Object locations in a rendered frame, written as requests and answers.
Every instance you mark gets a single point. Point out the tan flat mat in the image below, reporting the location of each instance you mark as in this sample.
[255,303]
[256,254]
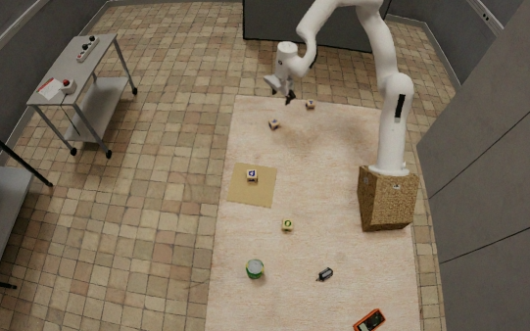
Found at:
[258,193]

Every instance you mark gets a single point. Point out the green and yellow striped drink can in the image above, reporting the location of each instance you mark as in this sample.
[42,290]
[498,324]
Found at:
[255,267]

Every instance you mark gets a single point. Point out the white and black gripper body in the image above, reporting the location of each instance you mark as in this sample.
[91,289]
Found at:
[287,84]

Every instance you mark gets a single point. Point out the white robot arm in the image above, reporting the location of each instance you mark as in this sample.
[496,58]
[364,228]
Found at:
[398,87]

